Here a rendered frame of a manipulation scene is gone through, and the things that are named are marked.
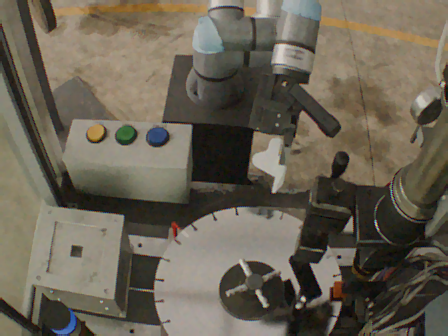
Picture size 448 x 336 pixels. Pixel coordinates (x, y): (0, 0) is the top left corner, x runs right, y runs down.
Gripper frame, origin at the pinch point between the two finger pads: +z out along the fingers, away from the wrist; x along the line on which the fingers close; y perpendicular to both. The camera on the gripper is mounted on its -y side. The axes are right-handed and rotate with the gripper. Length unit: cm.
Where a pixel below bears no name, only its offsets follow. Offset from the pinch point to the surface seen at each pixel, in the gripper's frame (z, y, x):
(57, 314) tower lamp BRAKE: 21.6, 23.5, 33.7
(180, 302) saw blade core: 22.5, 11.2, 8.8
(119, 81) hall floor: -25, 84, -137
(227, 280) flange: 17.0, 4.6, 6.2
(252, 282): 15.4, 0.4, 10.3
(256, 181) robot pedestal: 6, 9, -114
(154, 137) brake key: -3.3, 26.9, -13.6
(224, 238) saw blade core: 10.9, 7.1, 0.8
